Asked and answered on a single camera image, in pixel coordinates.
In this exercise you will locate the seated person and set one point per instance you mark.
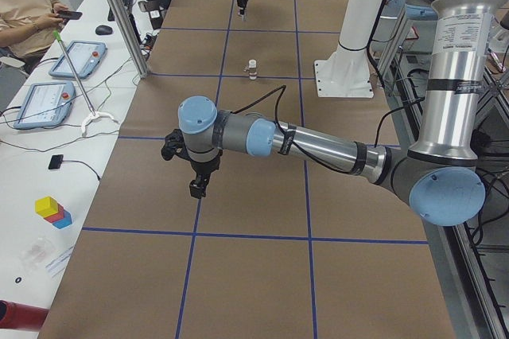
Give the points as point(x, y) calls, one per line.
point(27, 26)

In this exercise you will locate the clear plastic bag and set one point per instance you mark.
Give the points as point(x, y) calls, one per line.
point(37, 252)

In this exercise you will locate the chrome valve with white pipe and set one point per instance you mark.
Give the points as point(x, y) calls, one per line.
point(251, 69)

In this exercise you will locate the teach pendant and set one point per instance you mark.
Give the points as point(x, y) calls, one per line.
point(46, 105)
point(85, 57)

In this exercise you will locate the red cube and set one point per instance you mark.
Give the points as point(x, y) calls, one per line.
point(59, 215)

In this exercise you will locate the small black device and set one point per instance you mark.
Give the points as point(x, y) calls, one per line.
point(56, 161)

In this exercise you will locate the near teach pendant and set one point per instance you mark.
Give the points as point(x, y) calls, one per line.
point(46, 105)

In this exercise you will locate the pink grabber stick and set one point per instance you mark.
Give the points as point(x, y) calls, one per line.
point(94, 114)

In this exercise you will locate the red cylinder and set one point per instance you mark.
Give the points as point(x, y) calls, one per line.
point(22, 317)

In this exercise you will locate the far teach pendant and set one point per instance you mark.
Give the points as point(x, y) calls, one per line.
point(85, 57)

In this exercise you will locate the black computer mouse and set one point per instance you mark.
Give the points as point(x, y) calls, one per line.
point(103, 30)

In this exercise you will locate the yellow cube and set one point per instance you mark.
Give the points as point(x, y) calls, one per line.
point(46, 207)

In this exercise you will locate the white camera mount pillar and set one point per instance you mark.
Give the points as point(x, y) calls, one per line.
point(346, 73)

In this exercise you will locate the blue cube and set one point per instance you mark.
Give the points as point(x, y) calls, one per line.
point(64, 222)

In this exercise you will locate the black smartphone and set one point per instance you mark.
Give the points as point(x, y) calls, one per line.
point(69, 15)

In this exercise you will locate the aluminium frame post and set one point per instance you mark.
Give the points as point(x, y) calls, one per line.
point(123, 22)

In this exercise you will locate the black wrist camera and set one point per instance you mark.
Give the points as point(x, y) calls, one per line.
point(174, 145)

